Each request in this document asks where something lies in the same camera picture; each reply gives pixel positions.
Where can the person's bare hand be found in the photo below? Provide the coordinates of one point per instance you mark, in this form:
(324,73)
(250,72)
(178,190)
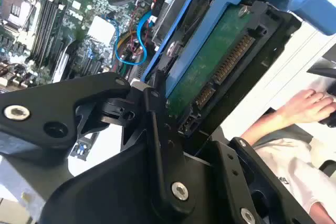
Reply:
(302,106)

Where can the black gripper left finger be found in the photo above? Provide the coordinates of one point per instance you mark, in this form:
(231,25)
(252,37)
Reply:
(52,103)

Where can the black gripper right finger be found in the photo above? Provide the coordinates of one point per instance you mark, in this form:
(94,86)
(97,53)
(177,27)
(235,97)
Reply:
(231,190)

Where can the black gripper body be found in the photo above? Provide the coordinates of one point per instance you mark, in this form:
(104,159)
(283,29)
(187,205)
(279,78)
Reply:
(105,197)

